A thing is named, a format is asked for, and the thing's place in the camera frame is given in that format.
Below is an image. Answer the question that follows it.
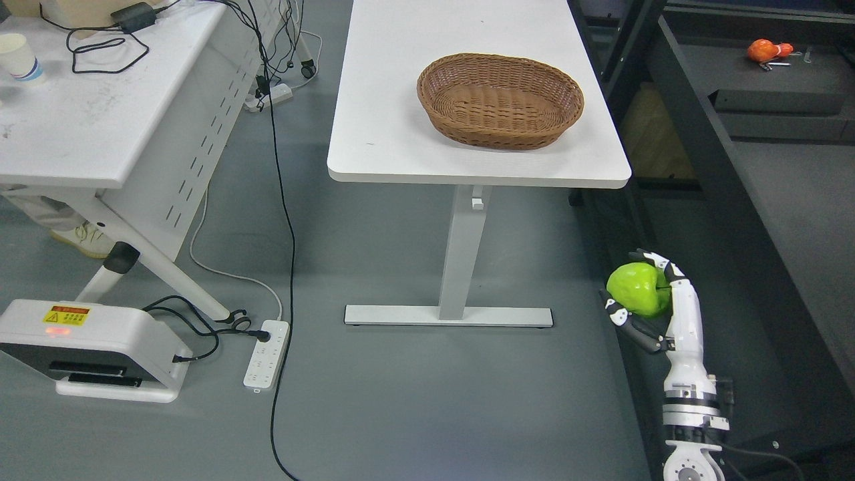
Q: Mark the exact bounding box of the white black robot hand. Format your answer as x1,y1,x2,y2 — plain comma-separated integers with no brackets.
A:
601,249,717,405

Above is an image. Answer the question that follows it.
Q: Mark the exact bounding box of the green apple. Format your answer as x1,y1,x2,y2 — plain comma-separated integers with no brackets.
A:
607,262,671,319

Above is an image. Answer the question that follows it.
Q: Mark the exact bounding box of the black metal shelf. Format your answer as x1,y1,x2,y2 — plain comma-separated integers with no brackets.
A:
568,1,853,480

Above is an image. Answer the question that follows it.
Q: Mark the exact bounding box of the orange toy on shelf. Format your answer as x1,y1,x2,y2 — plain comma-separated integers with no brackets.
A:
746,39,794,63

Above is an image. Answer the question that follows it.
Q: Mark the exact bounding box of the brown wicker basket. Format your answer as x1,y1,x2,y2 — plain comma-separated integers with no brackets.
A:
416,53,585,150

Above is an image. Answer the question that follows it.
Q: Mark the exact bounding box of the white standing desk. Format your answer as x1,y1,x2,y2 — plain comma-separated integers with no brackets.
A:
327,1,631,328

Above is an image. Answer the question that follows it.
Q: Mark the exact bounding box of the white power strip near appliance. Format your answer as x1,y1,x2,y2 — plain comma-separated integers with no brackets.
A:
243,319,291,392

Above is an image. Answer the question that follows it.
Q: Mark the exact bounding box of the white power strip far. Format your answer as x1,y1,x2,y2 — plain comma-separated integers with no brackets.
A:
244,84,293,113

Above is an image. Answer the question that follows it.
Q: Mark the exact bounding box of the white box appliance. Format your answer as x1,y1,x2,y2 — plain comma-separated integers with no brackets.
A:
1,299,192,403

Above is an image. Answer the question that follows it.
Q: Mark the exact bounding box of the white folding table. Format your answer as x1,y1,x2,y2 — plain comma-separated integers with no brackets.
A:
1,1,287,320

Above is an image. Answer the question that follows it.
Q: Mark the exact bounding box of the person leg with sneaker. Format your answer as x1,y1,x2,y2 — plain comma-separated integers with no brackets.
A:
1,184,115,259

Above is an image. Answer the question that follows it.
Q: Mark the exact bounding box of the black power adapter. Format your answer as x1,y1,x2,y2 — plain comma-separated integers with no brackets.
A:
110,2,158,34

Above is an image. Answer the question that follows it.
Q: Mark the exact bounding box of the beige wooden block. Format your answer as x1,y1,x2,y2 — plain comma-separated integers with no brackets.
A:
2,1,137,28

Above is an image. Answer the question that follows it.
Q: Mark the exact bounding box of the paper cup left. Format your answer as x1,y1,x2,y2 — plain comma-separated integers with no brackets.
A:
1,33,46,86

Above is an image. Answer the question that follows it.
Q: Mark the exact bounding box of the long black cable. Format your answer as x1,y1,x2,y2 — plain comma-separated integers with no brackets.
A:
240,0,301,481

